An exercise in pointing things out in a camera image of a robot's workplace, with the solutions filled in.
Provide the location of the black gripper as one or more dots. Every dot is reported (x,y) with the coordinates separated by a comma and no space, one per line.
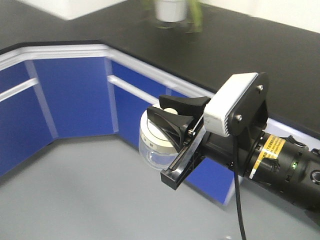
(234,152)

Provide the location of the glass jar with cream lid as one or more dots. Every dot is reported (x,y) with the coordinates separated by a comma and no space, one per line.
(154,147)

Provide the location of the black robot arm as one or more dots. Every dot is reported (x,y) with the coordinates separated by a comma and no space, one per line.
(280,165)

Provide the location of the white plant pot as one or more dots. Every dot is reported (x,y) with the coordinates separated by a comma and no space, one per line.
(170,11)

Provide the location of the blue lab cabinets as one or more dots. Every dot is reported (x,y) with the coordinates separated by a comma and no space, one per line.
(69,91)

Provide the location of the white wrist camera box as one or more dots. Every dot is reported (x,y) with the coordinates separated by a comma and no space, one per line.
(217,111)

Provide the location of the black camera mounting plate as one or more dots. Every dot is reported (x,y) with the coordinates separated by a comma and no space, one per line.
(251,108)

